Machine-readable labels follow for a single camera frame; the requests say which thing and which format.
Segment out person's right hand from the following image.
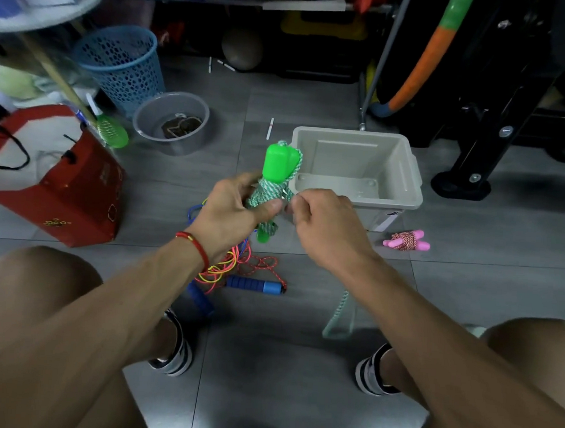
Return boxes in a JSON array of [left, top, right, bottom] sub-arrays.
[[281, 186, 385, 280]]

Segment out person's left hand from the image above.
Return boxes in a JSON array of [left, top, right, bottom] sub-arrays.
[[183, 167, 286, 269]]

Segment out pile of jump ropes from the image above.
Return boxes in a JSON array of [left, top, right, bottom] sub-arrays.
[[182, 198, 255, 296]]

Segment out blue foam handle skipping rope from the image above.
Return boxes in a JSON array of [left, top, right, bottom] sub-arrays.
[[185, 251, 290, 323]]

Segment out wound pink-handled rope bundle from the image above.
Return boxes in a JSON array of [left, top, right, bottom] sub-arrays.
[[382, 227, 432, 254]]

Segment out grey plastic storage bin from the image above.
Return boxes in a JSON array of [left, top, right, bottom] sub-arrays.
[[285, 125, 427, 235]]

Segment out green braided jump rope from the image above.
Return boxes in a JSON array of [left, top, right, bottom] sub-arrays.
[[236, 138, 366, 342]]

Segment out person's left forearm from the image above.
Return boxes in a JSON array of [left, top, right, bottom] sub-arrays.
[[0, 225, 210, 428]]

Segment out person's right forearm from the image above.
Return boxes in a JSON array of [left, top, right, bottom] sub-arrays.
[[336, 262, 565, 428]]

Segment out person's left shoe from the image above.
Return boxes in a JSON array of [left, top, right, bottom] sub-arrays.
[[147, 307, 197, 378]]

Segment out person's shoe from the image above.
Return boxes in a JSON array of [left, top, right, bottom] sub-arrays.
[[147, 307, 197, 378], [353, 341, 405, 399]]

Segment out person's right shoe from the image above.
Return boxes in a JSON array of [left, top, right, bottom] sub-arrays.
[[353, 341, 405, 399]]

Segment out person's left leg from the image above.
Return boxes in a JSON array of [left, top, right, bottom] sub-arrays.
[[0, 243, 181, 428]]

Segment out person's leg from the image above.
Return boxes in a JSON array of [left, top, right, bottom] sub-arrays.
[[376, 307, 565, 428], [0, 243, 181, 428]]

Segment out person's right leg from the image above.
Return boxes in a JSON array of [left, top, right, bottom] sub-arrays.
[[376, 307, 565, 428]]

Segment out grey plastic basin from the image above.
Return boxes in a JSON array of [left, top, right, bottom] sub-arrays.
[[130, 88, 212, 159]]

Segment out red paper bag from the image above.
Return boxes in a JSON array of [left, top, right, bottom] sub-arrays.
[[0, 101, 130, 251]]

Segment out green spray bottle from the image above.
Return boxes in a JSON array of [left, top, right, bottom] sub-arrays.
[[82, 92, 133, 151]]

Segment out brown ball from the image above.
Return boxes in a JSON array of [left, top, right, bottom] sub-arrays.
[[219, 24, 266, 73]]

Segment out blue mesh wastebasket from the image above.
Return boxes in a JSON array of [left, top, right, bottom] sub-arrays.
[[68, 22, 170, 119]]

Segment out black weight machine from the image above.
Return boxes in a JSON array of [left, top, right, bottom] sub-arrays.
[[374, 0, 565, 207]]

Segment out multicoloured hula hoop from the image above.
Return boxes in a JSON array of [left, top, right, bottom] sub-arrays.
[[368, 0, 477, 124]]

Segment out yellow flat board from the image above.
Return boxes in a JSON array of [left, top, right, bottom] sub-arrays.
[[279, 10, 370, 42]]

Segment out clear plastic bag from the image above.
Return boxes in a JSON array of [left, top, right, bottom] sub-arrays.
[[0, 36, 101, 110]]

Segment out white oval side table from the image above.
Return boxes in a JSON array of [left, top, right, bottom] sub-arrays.
[[0, 0, 105, 127]]

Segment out red string bracelet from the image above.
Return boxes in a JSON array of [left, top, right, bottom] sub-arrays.
[[173, 231, 213, 273]]

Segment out brown tangled strap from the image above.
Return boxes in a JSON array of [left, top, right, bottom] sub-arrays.
[[160, 113, 204, 142]]

